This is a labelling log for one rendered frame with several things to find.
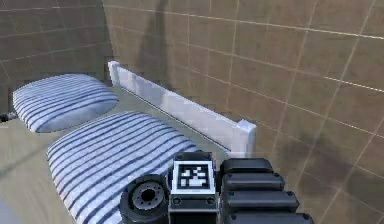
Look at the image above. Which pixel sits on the blue striped white pillow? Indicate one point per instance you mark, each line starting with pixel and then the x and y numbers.
pixel 63 101
pixel 106 160

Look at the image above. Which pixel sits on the white bed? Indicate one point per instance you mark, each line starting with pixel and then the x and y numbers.
pixel 186 111

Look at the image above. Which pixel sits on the small dark grey object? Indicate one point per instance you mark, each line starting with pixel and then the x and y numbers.
pixel 6 117

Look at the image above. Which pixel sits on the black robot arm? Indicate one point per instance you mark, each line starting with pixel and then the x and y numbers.
pixel 256 196

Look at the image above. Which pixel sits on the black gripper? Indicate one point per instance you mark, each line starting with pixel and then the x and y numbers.
pixel 145 199

